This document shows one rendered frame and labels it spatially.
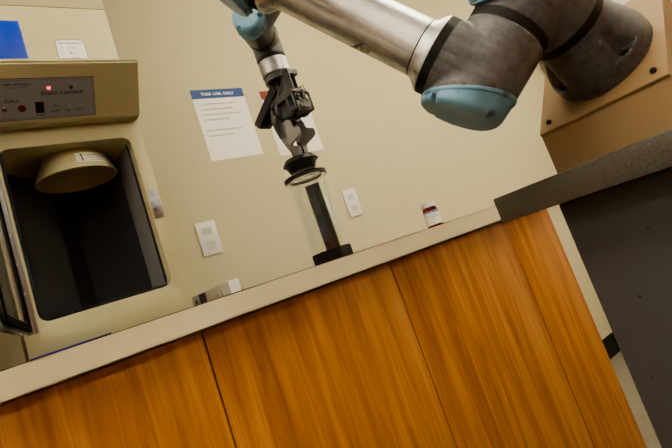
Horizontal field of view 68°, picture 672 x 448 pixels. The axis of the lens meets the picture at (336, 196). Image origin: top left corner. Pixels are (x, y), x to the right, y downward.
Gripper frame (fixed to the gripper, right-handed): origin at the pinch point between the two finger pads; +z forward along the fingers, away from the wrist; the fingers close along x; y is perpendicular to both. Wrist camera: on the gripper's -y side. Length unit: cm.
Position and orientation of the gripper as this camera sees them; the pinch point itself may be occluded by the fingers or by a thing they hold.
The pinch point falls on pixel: (297, 153)
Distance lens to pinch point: 124.6
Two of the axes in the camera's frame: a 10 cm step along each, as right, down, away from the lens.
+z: 3.3, 9.3, -1.5
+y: 7.2, -3.5, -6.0
